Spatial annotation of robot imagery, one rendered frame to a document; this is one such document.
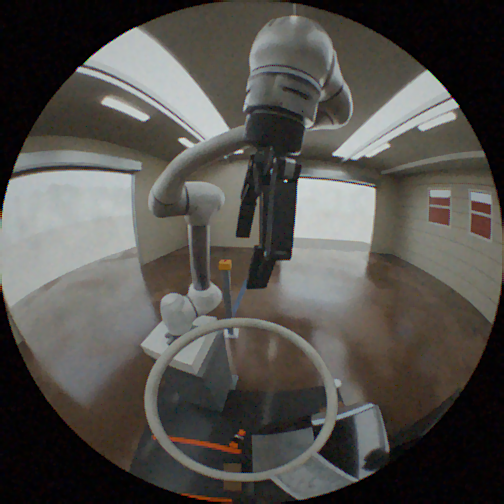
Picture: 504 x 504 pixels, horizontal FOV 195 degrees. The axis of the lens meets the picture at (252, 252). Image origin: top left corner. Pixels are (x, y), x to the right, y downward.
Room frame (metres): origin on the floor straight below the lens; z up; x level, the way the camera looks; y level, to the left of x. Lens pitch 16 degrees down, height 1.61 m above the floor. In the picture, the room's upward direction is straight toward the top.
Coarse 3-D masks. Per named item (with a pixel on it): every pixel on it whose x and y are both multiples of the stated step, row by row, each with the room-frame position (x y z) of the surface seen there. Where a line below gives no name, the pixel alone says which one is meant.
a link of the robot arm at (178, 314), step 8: (168, 296) 0.61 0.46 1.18; (176, 296) 0.62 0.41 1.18; (184, 296) 0.68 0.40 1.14; (160, 304) 0.58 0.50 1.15; (168, 304) 0.56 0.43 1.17; (176, 304) 0.57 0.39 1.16; (184, 304) 0.61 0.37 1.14; (168, 312) 0.54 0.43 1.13; (176, 312) 0.55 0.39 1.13; (184, 312) 0.58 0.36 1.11; (192, 312) 0.62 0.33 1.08; (168, 320) 0.53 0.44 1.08; (176, 320) 0.54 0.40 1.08; (184, 320) 0.57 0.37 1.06; (192, 320) 0.61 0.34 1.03; (168, 328) 0.53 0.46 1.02; (176, 328) 0.53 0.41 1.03; (184, 328) 0.56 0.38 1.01
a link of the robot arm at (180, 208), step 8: (152, 192) 0.41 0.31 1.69; (184, 192) 0.51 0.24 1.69; (152, 200) 0.42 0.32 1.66; (184, 200) 0.50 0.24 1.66; (152, 208) 0.45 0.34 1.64; (160, 208) 0.44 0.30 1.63; (168, 208) 0.45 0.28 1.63; (176, 208) 0.48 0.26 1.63; (184, 208) 0.51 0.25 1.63; (160, 216) 0.49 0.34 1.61; (168, 216) 0.52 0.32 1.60
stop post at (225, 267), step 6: (222, 264) 1.43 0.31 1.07; (228, 264) 1.43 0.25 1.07; (222, 270) 1.45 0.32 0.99; (228, 270) 1.45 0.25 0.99; (222, 276) 1.45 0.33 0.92; (228, 276) 1.45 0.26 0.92; (222, 282) 1.45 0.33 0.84; (228, 282) 1.45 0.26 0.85; (228, 288) 1.45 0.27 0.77; (228, 294) 1.45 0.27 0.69; (228, 300) 1.45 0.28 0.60; (228, 306) 1.45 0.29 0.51; (228, 312) 1.45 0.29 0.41; (228, 318) 1.45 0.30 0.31; (228, 330) 1.45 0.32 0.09; (234, 330) 1.53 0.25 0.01; (228, 336) 1.41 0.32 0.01; (234, 336) 1.41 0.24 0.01
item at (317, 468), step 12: (312, 456) -0.05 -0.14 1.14; (300, 468) -0.08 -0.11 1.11; (312, 468) -0.09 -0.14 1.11; (324, 468) -0.11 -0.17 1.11; (336, 468) -0.11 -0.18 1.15; (276, 480) -0.11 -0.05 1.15; (288, 480) -0.12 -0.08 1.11; (300, 480) -0.13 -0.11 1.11; (312, 480) -0.14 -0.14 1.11; (324, 480) -0.16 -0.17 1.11; (336, 480) -0.18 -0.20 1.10; (348, 480) -0.19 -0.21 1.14; (288, 492) -0.16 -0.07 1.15; (300, 492) -0.18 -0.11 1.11; (312, 492) -0.20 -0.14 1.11; (324, 492) -0.22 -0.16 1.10
